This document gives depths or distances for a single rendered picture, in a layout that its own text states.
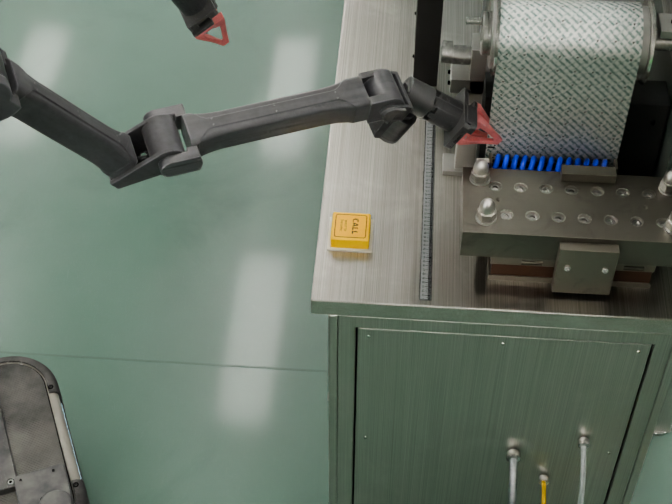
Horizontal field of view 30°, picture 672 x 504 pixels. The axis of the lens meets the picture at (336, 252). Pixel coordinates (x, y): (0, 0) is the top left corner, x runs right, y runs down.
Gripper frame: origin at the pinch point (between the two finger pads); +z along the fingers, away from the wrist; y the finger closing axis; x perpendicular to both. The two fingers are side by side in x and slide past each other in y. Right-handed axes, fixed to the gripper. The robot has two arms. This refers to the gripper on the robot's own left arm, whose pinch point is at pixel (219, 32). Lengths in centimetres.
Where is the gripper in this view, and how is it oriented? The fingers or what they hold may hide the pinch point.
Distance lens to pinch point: 251.2
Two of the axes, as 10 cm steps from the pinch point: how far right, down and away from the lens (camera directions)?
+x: -8.2, 5.5, 1.6
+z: 4.6, 4.6, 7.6
